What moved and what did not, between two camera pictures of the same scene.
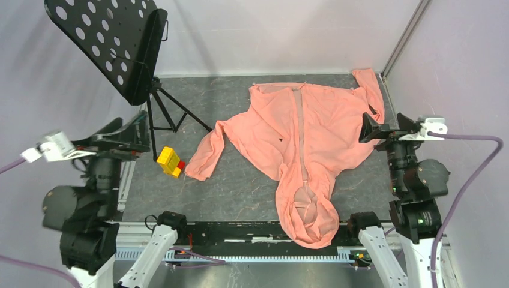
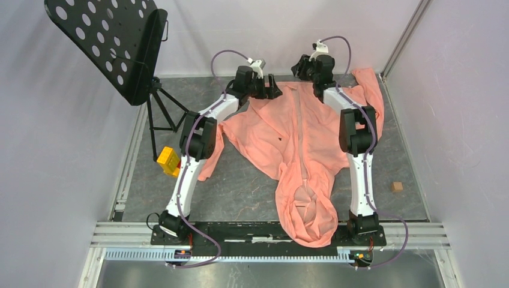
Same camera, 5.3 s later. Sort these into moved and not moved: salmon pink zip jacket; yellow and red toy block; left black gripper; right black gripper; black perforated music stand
Moved: right black gripper; left black gripper
Not moved: salmon pink zip jacket; yellow and red toy block; black perforated music stand
